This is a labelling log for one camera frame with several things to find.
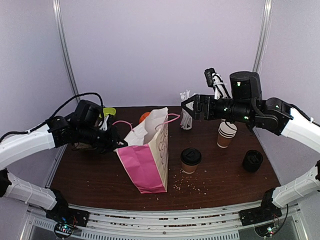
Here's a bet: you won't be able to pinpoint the orange plastic bowl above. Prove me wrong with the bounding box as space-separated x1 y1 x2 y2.
139 112 150 123

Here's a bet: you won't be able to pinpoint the stack of brown paper cups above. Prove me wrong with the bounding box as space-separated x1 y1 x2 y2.
217 121 238 149

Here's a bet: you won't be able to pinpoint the aluminium frame post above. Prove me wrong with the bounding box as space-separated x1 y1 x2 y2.
252 0 274 73
52 0 79 95

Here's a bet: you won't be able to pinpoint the paper cakes bag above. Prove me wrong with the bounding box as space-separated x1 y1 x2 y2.
115 107 180 194

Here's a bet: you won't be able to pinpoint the white stirrers in holder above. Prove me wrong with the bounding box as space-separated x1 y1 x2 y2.
180 89 193 131

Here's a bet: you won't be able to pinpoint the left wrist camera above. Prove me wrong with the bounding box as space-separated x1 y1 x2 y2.
97 114 110 131

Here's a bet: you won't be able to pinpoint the green plastic bowl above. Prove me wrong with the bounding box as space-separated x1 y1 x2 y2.
103 107 117 117

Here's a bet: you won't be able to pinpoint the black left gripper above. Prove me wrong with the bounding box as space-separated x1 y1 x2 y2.
76 123 128 154

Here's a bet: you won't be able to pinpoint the brown paper coffee cup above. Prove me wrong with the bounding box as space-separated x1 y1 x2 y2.
180 147 202 174

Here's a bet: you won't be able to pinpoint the right aluminium frame post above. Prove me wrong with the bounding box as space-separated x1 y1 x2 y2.
252 0 274 73

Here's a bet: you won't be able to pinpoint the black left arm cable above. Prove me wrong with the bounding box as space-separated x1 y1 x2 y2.
0 92 105 145

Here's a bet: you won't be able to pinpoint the cardboard cup carrier stack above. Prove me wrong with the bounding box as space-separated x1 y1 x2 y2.
72 142 95 151

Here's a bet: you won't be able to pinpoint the stack of black lids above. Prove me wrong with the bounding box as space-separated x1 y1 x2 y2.
242 149 263 173

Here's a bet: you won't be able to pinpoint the left aluminium frame post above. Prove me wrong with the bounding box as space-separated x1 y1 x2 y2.
52 0 79 95

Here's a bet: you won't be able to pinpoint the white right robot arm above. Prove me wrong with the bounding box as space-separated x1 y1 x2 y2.
181 71 320 226

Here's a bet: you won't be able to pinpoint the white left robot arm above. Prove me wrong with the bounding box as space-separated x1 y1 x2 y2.
0 100 128 223

